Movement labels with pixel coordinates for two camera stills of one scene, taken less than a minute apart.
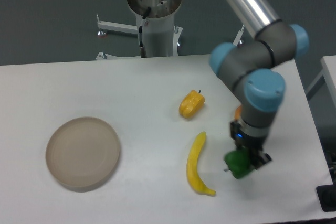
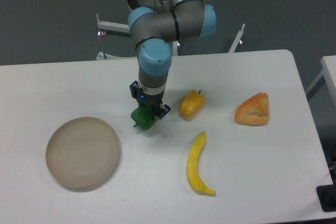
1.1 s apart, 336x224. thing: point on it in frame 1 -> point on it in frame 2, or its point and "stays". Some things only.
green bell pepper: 238,162 -> 143,116
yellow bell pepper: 191,104 stays
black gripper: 242,140 -> 144,99
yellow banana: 192,166 stays
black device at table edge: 326,196 stays
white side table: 328,64 stays
